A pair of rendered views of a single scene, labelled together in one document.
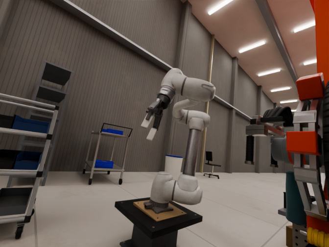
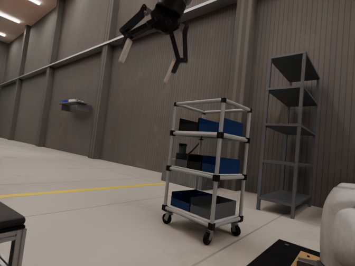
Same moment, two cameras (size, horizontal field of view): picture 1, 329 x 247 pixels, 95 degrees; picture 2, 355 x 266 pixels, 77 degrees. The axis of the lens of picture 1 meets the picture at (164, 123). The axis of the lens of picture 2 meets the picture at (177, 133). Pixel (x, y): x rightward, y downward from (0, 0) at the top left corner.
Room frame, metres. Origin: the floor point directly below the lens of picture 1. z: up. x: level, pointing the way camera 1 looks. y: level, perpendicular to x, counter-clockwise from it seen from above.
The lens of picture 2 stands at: (0.72, -0.55, 0.63)
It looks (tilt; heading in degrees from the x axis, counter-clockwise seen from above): 4 degrees up; 81
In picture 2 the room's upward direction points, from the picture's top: 6 degrees clockwise
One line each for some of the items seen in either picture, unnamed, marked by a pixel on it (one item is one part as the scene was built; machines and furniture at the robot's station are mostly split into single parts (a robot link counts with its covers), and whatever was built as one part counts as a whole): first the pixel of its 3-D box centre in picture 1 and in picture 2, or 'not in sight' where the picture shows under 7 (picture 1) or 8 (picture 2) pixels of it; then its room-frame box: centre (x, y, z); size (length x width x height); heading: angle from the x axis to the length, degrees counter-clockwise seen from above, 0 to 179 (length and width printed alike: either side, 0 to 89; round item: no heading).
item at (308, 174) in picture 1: (319, 152); not in sight; (0.70, -0.74, 0.85); 0.54 x 0.07 x 0.54; 125
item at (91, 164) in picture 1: (106, 152); not in sight; (3.26, 1.13, 0.54); 1.15 x 0.67 x 1.09; 38
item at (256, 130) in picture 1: (256, 130); not in sight; (0.77, -0.48, 0.93); 0.09 x 0.05 x 0.05; 35
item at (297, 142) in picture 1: (303, 143); not in sight; (0.52, -0.49, 0.85); 0.09 x 0.08 x 0.07; 125
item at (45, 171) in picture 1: (42, 123); (291, 136); (2.65, 2.11, 0.93); 1.00 x 0.41 x 1.85; 41
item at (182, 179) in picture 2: not in sight; (194, 160); (1.70, 3.42, 0.42); 0.89 x 0.70 x 0.84; 130
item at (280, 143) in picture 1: (299, 150); not in sight; (0.76, -0.70, 0.85); 0.21 x 0.14 x 0.14; 35
